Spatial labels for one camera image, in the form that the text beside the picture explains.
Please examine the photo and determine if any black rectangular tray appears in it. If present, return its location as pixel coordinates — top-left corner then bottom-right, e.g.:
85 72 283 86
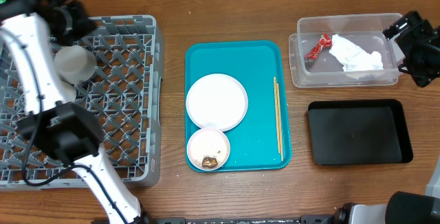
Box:
307 99 413 166

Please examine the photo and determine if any grey plastic dishwasher rack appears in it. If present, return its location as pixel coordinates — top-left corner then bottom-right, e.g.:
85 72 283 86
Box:
1 15 164 191

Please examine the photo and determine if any small white dish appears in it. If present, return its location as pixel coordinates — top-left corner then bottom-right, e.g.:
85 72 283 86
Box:
186 128 231 171

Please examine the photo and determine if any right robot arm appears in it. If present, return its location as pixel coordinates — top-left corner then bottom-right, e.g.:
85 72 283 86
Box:
383 10 439 224

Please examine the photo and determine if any wooden chopstick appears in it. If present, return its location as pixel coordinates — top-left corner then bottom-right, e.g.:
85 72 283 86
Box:
276 83 284 162
273 76 281 154

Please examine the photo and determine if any white tissue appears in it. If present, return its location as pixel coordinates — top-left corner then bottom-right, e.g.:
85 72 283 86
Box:
329 34 384 71

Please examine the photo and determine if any red snack wrapper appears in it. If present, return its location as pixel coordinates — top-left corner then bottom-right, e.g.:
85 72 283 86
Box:
305 33 333 61

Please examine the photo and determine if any large white plate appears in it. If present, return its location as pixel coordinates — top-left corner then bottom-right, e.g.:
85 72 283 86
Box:
186 74 249 132

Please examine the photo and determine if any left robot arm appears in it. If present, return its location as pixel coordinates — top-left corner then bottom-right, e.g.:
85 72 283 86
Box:
1 0 146 223

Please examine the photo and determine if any clear plastic waste bin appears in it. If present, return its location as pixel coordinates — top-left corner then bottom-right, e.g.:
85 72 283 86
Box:
289 13 404 88

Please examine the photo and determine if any brown food scrap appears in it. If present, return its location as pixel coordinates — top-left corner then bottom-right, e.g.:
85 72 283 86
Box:
201 157 218 169

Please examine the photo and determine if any teal plastic serving tray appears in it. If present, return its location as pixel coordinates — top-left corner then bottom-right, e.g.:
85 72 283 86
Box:
185 40 292 172

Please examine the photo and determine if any left wooden chopstick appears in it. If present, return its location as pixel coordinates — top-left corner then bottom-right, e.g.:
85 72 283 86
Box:
273 76 281 154

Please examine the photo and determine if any right wooden chopstick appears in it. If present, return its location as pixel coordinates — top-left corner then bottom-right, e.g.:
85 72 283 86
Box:
276 83 284 162

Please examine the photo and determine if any white paper cup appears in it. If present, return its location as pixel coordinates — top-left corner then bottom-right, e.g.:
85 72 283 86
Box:
61 82 76 102

